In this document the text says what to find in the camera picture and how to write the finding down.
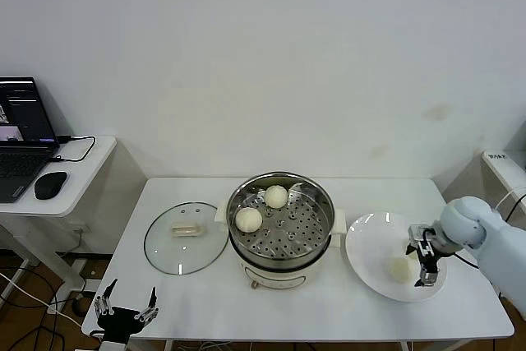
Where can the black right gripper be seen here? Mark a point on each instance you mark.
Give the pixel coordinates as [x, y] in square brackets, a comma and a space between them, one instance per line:
[430, 254]

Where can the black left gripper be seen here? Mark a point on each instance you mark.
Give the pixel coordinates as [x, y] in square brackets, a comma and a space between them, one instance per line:
[121, 322]

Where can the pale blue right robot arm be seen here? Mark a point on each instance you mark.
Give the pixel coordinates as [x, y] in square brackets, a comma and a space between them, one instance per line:
[493, 236]

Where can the stainless steel steamer basket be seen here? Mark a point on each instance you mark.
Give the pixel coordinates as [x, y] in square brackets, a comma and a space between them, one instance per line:
[312, 223]

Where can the white round plate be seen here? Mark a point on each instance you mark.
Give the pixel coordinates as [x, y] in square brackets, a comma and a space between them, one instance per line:
[370, 281]

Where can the white desk with label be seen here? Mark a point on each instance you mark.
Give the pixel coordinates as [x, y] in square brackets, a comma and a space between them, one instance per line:
[503, 166]

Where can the white side table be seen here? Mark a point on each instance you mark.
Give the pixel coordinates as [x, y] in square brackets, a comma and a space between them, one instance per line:
[82, 178]

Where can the cream electric cooking pot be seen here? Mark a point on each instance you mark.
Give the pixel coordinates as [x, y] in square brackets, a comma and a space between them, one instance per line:
[279, 277]

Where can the black computer mouse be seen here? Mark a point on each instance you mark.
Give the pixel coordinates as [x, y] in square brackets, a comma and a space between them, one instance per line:
[50, 185]

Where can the black laptop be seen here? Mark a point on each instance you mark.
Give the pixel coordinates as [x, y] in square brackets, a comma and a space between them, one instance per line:
[20, 162]

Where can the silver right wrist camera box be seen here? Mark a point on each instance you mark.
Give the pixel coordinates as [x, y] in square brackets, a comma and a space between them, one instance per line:
[419, 231]

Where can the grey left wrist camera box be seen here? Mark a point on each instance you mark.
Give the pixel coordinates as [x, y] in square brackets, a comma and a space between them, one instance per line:
[115, 346]

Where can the white wall outlet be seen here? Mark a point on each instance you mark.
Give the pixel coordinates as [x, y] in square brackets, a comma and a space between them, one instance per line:
[80, 229]

